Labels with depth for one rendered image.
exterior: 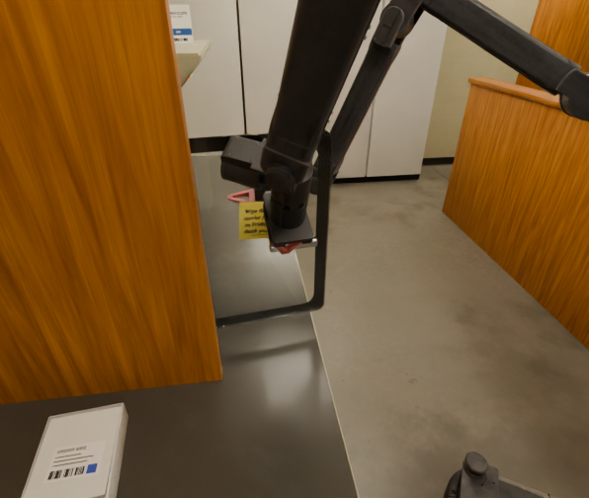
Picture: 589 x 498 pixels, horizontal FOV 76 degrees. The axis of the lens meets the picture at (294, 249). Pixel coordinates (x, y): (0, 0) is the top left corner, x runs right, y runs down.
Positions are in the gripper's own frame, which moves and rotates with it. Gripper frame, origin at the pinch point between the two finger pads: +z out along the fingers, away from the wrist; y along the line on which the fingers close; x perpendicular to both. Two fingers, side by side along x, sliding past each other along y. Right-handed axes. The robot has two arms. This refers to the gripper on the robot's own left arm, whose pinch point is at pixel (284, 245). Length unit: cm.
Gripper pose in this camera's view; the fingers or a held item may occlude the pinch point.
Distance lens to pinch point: 68.7
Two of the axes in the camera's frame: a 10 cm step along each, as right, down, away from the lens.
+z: -0.8, 5.4, 8.4
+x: 9.7, -1.4, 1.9
